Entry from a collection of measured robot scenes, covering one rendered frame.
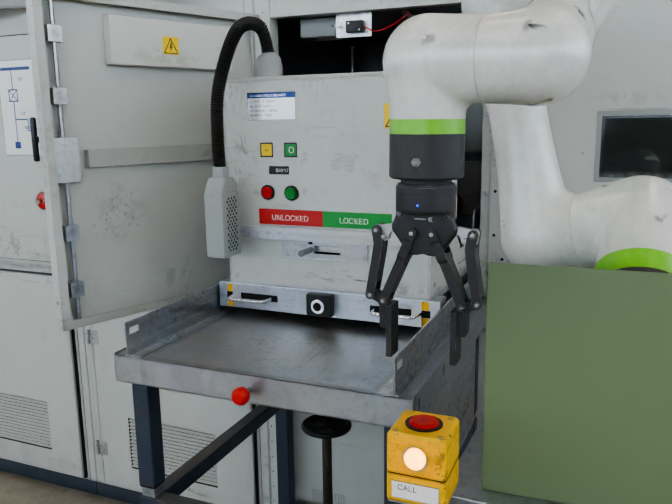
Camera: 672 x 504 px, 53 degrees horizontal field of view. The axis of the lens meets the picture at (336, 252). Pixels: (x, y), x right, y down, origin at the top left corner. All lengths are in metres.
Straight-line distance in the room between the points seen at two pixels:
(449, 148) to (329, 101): 0.69
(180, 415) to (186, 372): 0.96
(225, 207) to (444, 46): 0.81
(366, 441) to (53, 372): 1.16
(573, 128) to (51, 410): 1.96
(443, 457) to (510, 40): 0.51
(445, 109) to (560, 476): 0.56
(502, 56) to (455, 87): 0.06
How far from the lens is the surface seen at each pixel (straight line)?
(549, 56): 0.76
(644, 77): 1.67
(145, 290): 1.77
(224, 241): 1.49
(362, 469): 2.06
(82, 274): 1.68
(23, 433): 2.82
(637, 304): 0.98
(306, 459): 2.13
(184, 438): 2.32
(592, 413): 1.03
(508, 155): 1.19
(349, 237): 1.43
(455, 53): 0.79
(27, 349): 2.65
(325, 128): 1.47
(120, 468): 2.54
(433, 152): 0.80
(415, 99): 0.80
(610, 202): 1.14
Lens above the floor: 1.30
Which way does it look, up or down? 11 degrees down
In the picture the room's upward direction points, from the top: 1 degrees counter-clockwise
